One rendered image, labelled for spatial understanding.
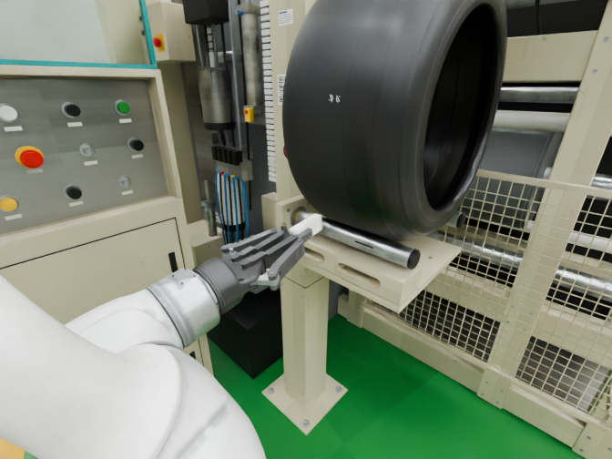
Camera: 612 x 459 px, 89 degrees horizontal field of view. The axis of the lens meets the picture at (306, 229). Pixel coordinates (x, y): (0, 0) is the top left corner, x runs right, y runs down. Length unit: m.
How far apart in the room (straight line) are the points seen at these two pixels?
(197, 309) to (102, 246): 0.67
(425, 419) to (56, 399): 1.44
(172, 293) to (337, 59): 0.43
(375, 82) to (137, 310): 0.43
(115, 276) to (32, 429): 0.87
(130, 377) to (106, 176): 0.85
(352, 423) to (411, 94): 1.26
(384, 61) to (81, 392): 0.50
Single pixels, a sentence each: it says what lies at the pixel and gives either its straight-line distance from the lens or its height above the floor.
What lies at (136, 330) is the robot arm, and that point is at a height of 1.01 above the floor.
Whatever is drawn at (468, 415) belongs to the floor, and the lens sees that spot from 1.63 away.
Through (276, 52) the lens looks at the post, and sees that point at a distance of 0.94.
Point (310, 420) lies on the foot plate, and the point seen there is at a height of 0.01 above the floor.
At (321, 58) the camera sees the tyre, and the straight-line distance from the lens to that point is 0.59.
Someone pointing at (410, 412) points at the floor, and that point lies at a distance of 1.56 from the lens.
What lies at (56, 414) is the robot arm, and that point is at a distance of 0.23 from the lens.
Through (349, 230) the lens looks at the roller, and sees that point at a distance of 0.75.
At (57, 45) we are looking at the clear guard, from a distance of 1.00.
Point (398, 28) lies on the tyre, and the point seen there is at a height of 1.30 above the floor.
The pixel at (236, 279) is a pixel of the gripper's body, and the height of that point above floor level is 1.00.
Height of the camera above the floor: 1.23
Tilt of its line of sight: 25 degrees down
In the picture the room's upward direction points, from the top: straight up
